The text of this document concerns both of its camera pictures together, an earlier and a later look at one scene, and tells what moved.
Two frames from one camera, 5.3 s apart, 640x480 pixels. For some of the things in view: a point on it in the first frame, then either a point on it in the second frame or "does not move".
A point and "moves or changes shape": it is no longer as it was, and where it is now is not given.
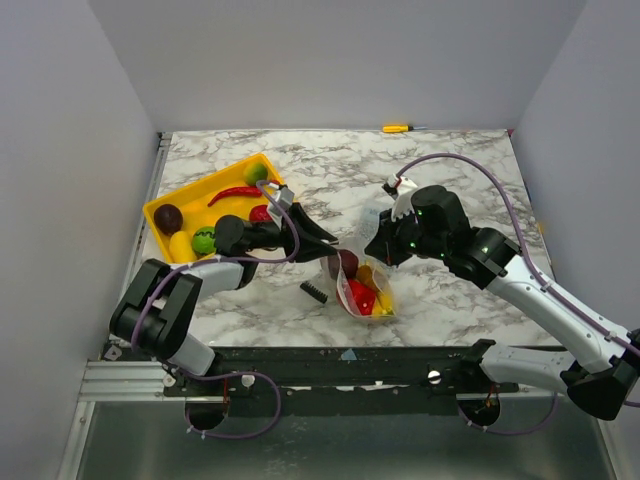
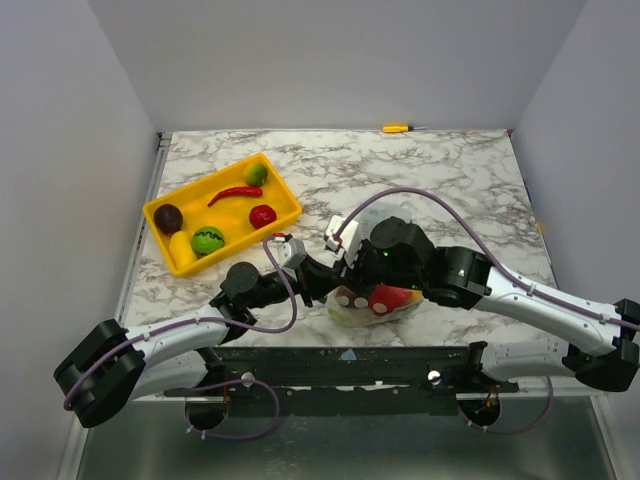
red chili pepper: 237,191 does not move
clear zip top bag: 363,290 moves or changes shape
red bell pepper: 356,296 → 384,299
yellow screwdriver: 400,128 does not move
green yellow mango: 254,173 does not move
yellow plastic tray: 184,222 does not move
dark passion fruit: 168,218 does not move
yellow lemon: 180,248 does not move
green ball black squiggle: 204,240 does not move
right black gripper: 385,240 → 357,272
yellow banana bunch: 382,305 → 416,297
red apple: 259,213 does not move
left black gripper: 305,223 → 313,279
